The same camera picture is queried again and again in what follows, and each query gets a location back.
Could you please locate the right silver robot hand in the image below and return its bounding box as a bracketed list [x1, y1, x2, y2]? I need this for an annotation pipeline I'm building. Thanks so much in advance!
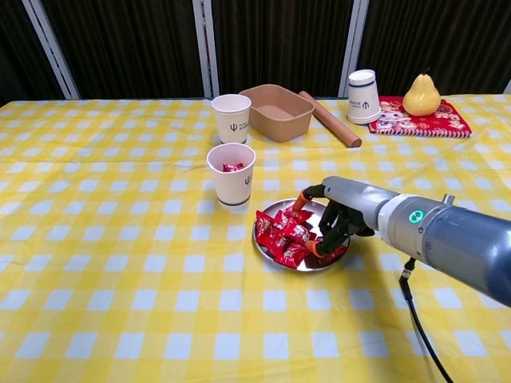
[293, 176, 400, 260]

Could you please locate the round steel plate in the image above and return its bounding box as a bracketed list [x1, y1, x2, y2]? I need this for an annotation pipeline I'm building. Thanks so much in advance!
[252, 197, 351, 273]

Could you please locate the upturned white paper cup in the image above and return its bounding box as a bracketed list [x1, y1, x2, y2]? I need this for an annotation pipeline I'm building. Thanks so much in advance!
[347, 69, 382, 125]

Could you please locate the wooden rolling pin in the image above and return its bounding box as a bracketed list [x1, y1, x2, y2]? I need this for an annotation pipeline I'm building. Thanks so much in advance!
[298, 90, 363, 148]

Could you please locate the brown paper food box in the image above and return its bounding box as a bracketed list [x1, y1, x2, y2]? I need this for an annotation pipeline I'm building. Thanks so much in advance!
[238, 83, 315, 144]

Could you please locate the yellow pear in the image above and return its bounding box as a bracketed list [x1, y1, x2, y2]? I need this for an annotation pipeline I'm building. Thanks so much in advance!
[402, 67, 442, 117]

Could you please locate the red cartoon spiral notebook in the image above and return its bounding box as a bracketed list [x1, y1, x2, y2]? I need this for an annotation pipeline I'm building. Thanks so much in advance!
[366, 95, 473, 140]

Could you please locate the yellow checkered tablecloth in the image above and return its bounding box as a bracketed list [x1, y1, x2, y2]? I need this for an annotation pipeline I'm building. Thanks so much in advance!
[0, 94, 511, 383]

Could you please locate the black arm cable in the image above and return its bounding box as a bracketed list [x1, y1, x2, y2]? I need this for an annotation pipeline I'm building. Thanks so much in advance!
[398, 257, 454, 383]

